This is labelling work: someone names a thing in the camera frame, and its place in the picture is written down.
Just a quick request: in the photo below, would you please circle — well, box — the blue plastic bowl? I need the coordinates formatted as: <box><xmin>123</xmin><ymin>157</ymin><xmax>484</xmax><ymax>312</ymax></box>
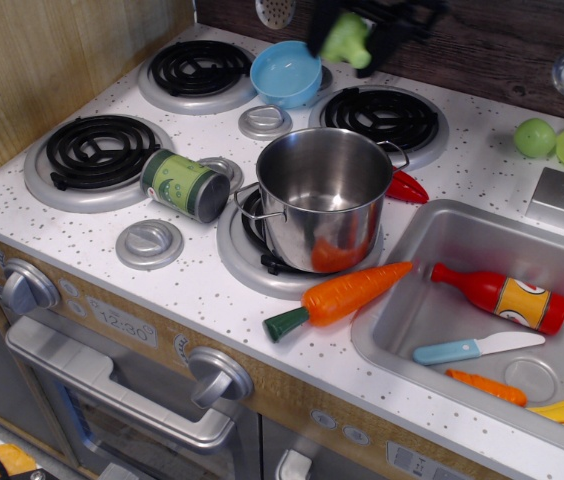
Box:
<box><xmin>250</xmin><ymin>41</ymin><xmax>322</xmax><ymax>109</ymax></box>

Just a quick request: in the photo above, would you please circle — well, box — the green toy apple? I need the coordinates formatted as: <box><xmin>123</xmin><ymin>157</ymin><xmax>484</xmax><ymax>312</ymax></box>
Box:
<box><xmin>513</xmin><ymin>118</ymin><xmax>557</xmax><ymax>158</ymax></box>

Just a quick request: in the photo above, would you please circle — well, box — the green toy food can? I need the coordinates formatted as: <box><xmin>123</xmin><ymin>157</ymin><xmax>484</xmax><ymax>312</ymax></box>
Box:
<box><xmin>140</xmin><ymin>149</ymin><xmax>230</xmax><ymax>223</ymax></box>

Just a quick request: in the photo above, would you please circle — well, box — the grey oven knob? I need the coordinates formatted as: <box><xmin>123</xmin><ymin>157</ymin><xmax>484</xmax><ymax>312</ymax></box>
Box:
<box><xmin>2</xmin><ymin>259</ymin><xmax>61</xmax><ymax>315</ymax></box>
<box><xmin>188</xmin><ymin>346</ymin><xmax>254</xmax><ymax>409</ymax></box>

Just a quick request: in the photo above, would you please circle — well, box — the red toy chili pepper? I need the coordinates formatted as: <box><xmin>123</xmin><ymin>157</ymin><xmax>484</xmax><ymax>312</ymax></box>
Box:
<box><xmin>386</xmin><ymin>168</ymin><xmax>429</xmax><ymax>204</ymax></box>

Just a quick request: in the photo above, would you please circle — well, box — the grey stovetop knob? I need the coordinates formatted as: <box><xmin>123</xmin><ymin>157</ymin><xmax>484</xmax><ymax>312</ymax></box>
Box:
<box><xmin>115</xmin><ymin>219</ymin><xmax>184</xmax><ymax>271</ymax></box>
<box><xmin>238</xmin><ymin>105</ymin><xmax>293</xmax><ymax>141</ymax></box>
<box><xmin>198</xmin><ymin>157</ymin><xmax>244</xmax><ymax>194</ymax></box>

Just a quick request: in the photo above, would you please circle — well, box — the stainless steel pot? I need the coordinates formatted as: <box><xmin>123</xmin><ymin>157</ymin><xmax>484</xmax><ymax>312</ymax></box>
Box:
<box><xmin>236</xmin><ymin>127</ymin><xmax>410</xmax><ymax>274</ymax></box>

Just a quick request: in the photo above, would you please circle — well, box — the grey oven door handle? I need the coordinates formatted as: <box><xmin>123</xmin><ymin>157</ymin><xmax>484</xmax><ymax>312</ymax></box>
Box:
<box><xmin>6</xmin><ymin>317</ymin><xmax>235</xmax><ymax>454</ymax></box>

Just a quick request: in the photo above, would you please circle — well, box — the red toy ketchup bottle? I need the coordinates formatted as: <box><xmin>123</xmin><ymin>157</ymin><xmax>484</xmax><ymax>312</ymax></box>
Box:
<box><xmin>431</xmin><ymin>263</ymin><xmax>564</xmax><ymax>335</ymax></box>

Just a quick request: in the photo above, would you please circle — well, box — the hanging metal skimmer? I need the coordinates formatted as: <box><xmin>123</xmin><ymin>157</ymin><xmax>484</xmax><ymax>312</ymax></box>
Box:
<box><xmin>255</xmin><ymin>0</ymin><xmax>296</xmax><ymax>30</ymax></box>

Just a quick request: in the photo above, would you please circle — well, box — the oven clock display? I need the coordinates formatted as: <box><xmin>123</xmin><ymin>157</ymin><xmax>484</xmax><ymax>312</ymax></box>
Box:
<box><xmin>86</xmin><ymin>296</ymin><xmax>158</xmax><ymax>349</ymax></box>

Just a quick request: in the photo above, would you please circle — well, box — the grey plastic sink basin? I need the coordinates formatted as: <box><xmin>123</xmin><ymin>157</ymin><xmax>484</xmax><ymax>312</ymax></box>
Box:
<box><xmin>352</xmin><ymin>200</ymin><xmax>564</xmax><ymax>449</ymax></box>

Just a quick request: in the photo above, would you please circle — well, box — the front grey stovetop knob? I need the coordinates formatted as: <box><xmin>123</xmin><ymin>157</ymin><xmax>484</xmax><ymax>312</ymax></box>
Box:
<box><xmin>115</xmin><ymin>219</ymin><xmax>184</xmax><ymax>271</ymax></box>

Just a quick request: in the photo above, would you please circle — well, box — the left grey oven knob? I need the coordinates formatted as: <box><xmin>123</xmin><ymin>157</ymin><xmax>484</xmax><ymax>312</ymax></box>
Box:
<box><xmin>2</xmin><ymin>259</ymin><xmax>61</xmax><ymax>315</ymax></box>

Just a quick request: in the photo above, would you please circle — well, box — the middle grey stovetop knob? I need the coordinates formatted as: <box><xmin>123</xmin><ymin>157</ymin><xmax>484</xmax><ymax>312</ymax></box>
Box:
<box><xmin>198</xmin><ymin>157</ymin><xmax>244</xmax><ymax>194</ymax></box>

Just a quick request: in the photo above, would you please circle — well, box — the grey dishwasher handle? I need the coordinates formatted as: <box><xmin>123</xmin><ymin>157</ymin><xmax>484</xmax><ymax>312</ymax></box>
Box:
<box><xmin>274</xmin><ymin>449</ymin><xmax>312</xmax><ymax>480</ymax></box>

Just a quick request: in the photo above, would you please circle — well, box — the front left black burner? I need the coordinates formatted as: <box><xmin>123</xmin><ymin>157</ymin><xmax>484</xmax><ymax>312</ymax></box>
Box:
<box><xmin>24</xmin><ymin>115</ymin><xmax>174</xmax><ymax>214</ymax></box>

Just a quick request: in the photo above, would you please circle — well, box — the yellow object bottom left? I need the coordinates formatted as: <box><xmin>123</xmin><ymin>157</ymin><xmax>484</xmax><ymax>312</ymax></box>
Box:
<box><xmin>0</xmin><ymin>444</ymin><xmax>38</xmax><ymax>476</ymax></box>

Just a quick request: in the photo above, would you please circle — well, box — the large orange toy carrot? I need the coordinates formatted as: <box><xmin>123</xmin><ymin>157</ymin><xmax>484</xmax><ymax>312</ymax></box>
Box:
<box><xmin>263</xmin><ymin>261</ymin><xmax>413</xmax><ymax>343</ymax></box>

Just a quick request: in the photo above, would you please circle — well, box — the small orange carrot piece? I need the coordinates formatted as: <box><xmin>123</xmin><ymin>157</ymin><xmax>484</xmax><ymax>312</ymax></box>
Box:
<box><xmin>445</xmin><ymin>369</ymin><xmax>527</xmax><ymax>407</ymax></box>

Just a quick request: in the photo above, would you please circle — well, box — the blue handled toy knife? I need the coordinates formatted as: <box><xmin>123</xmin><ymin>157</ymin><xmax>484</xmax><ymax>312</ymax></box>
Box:
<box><xmin>412</xmin><ymin>331</ymin><xmax>546</xmax><ymax>366</ymax></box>

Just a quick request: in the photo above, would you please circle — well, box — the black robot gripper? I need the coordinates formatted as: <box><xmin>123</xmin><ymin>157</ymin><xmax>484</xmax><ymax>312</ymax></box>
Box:
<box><xmin>306</xmin><ymin>0</ymin><xmax>450</xmax><ymax>78</ymax></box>

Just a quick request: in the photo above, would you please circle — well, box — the light green toy broccoli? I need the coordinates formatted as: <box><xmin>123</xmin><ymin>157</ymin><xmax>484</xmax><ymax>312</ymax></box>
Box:
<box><xmin>320</xmin><ymin>12</ymin><xmax>372</xmax><ymax>70</ymax></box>

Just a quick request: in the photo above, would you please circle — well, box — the back left black burner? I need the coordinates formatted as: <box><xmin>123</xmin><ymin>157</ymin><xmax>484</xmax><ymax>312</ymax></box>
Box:
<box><xmin>138</xmin><ymin>40</ymin><xmax>257</xmax><ymax>115</ymax></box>

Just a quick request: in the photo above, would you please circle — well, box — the right grey oven knob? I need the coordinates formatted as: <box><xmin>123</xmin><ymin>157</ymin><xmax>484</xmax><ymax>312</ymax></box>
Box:
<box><xmin>188</xmin><ymin>346</ymin><xmax>254</xmax><ymax>409</ymax></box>

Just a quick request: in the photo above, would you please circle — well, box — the back grey stovetop knob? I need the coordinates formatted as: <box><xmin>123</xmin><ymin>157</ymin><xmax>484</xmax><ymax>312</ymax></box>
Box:
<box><xmin>238</xmin><ymin>105</ymin><xmax>293</xmax><ymax>141</ymax></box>

